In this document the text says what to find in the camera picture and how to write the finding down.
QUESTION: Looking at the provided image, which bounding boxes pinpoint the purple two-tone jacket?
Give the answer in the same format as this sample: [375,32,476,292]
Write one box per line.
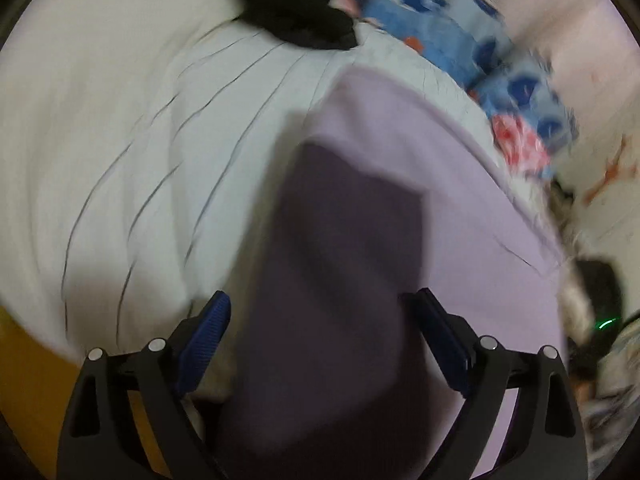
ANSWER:
[221,67,563,479]

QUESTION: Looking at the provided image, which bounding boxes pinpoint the cream padded coat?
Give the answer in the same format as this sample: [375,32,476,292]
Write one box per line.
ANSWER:
[556,219,596,347]

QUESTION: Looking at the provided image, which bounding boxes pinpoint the pink checkered cloth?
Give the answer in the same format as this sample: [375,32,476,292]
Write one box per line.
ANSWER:
[490,114,552,180]

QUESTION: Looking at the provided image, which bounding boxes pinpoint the white striped duvet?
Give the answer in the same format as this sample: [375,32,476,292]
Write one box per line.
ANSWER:
[0,0,566,406]

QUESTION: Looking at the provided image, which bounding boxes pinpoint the whale print curtain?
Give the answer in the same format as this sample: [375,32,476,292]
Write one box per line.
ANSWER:
[328,0,632,154]

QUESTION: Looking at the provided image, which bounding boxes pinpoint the black garment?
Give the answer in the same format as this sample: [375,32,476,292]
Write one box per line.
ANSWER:
[240,0,358,51]

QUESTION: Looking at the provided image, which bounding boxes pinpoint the pink pillow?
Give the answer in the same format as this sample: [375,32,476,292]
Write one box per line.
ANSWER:
[330,0,361,18]

